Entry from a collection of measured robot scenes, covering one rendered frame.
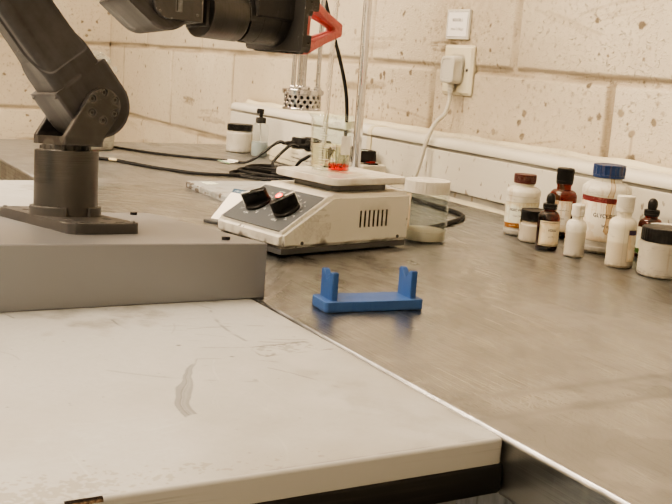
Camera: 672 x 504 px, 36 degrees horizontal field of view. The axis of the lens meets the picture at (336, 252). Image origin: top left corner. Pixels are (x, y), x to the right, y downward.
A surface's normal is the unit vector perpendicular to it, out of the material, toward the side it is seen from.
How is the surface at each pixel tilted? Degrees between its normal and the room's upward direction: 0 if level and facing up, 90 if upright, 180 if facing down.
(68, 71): 87
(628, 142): 90
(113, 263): 90
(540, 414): 0
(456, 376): 0
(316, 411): 0
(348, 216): 90
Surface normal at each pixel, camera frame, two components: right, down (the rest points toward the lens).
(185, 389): 0.07, -0.98
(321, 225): 0.65, 0.18
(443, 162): -0.87, 0.03
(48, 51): 0.47, 0.01
